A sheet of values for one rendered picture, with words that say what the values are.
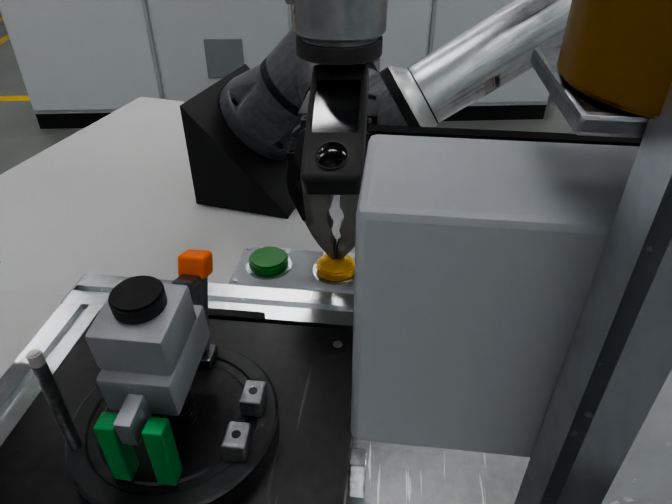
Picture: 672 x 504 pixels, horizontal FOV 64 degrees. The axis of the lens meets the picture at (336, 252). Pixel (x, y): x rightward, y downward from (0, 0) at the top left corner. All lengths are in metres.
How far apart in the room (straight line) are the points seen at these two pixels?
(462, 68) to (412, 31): 2.64
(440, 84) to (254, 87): 0.28
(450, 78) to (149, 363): 0.54
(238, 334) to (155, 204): 0.48
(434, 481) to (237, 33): 3.07
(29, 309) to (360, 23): 0.52
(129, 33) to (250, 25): 0.68
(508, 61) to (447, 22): 2.67
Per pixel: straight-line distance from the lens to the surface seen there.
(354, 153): 0.40
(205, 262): 0.39
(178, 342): 0.32
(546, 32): 0.75
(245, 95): 0.86
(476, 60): 0.73
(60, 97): 3.72
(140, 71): 3.51
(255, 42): 3.34
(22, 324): 0.73
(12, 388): 0.50
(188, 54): 3.41
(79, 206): 0.95
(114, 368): 0.33
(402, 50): 3.39
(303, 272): 0.55
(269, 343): 0.46
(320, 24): 0.43
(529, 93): 3.69
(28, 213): 0.97
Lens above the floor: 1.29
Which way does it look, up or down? 35 degrees down
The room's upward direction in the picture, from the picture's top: straight up
